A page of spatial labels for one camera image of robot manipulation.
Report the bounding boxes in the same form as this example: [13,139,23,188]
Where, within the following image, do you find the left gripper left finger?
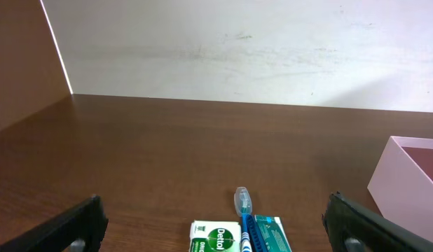
[0,195,109,252]

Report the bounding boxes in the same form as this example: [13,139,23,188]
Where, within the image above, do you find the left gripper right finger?
[322,192,433,252]

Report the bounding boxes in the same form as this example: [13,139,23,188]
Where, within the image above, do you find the green white Dettol soap bar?
[188,220,241,252]

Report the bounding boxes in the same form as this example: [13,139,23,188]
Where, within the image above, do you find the white open cardboard box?
[367,136,433,242]

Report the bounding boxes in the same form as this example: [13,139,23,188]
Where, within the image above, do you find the teal toothpaste tube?
[254,215,292,252]

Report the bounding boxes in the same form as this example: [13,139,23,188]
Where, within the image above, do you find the blue white toothbrush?
[234,187,252,252]

